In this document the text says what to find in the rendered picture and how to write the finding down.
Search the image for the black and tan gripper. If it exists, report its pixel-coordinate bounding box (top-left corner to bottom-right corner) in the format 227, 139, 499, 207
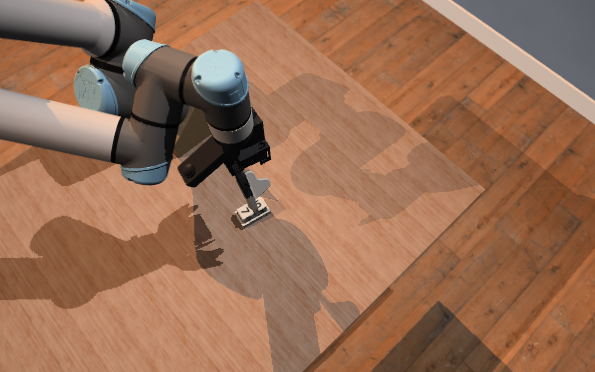
213, 107, 271, 213

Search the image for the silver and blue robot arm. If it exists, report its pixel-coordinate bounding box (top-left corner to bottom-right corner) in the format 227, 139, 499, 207
0, 0, 254, 188

